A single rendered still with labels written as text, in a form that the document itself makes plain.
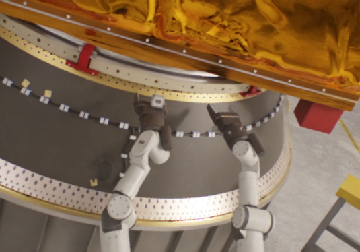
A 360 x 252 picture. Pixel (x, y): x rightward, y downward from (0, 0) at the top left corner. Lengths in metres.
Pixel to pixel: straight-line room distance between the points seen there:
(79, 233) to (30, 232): 0.20
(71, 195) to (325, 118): 1.14
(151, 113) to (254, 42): 0.52
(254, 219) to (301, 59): 0.70
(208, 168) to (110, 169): 0.45
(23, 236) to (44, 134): 0.45
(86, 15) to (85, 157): 0.55
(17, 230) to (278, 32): 1.31
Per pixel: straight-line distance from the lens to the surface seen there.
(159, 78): 2.17
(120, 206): 1.76
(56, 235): 2.39
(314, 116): 2.52
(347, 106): 2.50
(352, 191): 2.43
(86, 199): 2.26
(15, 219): 2.40
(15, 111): 2.29
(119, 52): 2.18
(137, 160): 1.84
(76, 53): 2.16
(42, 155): 2.26
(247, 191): 1.99
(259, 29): 2.18
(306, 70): 2.30
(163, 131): 1.91
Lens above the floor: 2.68
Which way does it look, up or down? 30 degrees down
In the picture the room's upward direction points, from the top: 22 degrees clockwise
